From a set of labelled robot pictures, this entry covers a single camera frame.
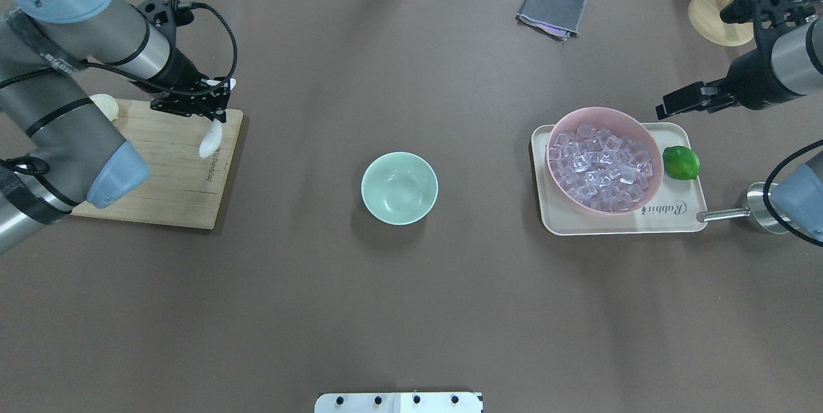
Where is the mint green bowl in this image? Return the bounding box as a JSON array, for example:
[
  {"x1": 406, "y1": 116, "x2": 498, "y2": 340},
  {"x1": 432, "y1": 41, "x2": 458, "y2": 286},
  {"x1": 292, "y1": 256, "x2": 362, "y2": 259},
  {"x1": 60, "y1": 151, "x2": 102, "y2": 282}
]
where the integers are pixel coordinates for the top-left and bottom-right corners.
[{"x1": 359, "y1": 151, "x2": 440, "y2": 226}]

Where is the bamboo cutting board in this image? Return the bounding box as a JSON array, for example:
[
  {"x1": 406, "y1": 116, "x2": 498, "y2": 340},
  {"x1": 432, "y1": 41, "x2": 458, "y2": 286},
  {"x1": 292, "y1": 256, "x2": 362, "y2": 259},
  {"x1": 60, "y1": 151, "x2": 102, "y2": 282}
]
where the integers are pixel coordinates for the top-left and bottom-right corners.
[{"x1": 72, "y1": 99, "x2": 244, "y2": 230}]

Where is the white ceramic spoon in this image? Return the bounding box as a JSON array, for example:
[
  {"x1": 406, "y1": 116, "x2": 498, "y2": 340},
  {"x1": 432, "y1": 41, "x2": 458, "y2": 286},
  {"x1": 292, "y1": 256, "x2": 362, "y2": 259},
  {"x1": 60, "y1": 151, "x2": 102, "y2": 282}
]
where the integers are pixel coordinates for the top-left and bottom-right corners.
[{"x1": 198, "y1": 110, "x2": 228, "y2": 159}]

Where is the pink bowl of ice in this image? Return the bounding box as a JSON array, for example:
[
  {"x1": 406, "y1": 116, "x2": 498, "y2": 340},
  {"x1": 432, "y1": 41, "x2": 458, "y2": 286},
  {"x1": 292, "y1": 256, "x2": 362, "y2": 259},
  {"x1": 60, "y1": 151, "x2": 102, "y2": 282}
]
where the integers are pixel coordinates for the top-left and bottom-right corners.
[{"x1": 544, "y1": 106, "x2": 664, "y2": 216}]

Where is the grey folded cloth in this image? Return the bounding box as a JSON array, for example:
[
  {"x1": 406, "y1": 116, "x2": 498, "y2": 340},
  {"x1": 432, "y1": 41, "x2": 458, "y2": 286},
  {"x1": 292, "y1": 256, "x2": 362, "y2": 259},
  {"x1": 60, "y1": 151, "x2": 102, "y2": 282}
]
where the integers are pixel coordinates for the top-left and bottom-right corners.
[{"x1": 515, "y1": 0, "x2": 588, "y2": 41}]

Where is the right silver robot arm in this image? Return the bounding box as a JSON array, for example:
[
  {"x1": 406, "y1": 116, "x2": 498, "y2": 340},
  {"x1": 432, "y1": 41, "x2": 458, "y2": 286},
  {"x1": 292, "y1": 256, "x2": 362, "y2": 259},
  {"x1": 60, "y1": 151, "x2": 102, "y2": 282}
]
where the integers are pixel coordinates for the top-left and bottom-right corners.
[{"x1": 656, "y1": 0, "x2": 822, "y2": 246}]

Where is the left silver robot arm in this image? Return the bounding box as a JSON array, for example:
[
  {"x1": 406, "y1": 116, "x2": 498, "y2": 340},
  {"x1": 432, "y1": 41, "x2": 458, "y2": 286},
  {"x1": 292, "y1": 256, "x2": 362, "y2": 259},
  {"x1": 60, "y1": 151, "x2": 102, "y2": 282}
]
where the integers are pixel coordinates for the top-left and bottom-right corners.
[{"x1": 1, "y1": 0, "x2": 235, "y2": 252}]

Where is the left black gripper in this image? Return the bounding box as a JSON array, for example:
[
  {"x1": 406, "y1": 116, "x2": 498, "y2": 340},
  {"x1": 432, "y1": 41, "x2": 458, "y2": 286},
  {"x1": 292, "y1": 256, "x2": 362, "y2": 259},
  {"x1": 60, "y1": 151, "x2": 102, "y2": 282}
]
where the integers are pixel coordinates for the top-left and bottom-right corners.
[{"x1": 132, "y1": 0, "x2": 230, "y2": 123}]

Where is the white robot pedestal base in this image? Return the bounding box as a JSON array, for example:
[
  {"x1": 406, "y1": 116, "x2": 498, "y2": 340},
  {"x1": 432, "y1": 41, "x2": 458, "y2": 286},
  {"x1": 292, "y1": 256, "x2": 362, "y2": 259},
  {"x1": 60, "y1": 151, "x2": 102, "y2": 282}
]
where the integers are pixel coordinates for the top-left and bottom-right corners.
[{"x1": 314, "y1": 390, "x2": 484, "y2": 412}]

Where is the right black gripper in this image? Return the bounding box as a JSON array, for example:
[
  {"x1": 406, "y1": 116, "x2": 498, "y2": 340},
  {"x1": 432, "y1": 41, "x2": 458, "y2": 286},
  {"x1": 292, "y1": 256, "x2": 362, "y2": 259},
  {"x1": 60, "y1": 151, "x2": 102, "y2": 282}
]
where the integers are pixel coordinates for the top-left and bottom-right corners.
[{"x1": 656, "y1": 0, "x2": 819, "y2": 120}]

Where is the wooden cup tree stand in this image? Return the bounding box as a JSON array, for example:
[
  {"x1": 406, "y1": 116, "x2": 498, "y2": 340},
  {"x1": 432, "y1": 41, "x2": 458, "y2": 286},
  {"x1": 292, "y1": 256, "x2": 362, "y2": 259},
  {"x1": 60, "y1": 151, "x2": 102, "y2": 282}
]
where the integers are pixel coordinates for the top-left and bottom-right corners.
[{"x1": 687, "y1": 0, "x2": 754, "y2": 47}]

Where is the metal ice scoop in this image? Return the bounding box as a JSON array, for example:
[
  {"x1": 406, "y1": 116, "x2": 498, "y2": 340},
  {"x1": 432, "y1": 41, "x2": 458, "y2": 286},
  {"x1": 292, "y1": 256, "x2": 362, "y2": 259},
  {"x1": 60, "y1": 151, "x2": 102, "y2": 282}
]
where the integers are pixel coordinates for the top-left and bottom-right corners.
[{"x1": 696, "y1": 182, "x2": 788, "y2": 234}]

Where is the green lime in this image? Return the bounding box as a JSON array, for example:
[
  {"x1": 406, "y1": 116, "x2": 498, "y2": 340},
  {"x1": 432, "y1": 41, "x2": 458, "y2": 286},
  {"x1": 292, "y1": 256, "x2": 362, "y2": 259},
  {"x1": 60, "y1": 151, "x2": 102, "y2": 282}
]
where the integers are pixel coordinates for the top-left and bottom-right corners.
[{"x1": 662, "y1": 145, "x2": 701, "y2": 181}]

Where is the beige plastic tray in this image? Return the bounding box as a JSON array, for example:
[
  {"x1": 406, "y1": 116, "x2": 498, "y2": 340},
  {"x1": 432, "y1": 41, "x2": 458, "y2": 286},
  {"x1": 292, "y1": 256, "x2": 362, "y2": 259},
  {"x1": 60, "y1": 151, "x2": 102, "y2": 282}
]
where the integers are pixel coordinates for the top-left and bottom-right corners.
[{"x1": 531, "y1": 125, "x2": 707, "y2": 236}]

